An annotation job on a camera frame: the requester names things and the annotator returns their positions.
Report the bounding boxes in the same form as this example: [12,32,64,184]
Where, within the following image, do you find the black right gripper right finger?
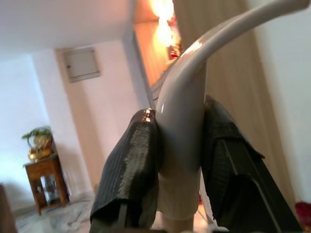
[201,95,303,233]

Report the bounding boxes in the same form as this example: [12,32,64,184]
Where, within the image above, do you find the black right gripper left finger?
[89,108,163,229]

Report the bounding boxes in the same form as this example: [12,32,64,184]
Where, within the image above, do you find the beige long handled dustpan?
[155,0,311,233]

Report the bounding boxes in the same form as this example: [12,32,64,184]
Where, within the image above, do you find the red cloth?
[294,200,311,233]

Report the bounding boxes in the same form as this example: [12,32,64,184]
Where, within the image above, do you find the wooden side table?
[23,152,71,216]

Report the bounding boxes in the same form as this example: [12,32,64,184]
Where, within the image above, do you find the gold ornament with plant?
[21,126,54,163]

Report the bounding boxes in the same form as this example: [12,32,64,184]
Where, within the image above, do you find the red hanging decoration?
[167,14,182,61]

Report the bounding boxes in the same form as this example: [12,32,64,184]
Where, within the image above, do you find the white wall panel box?
[63,48,102,83]

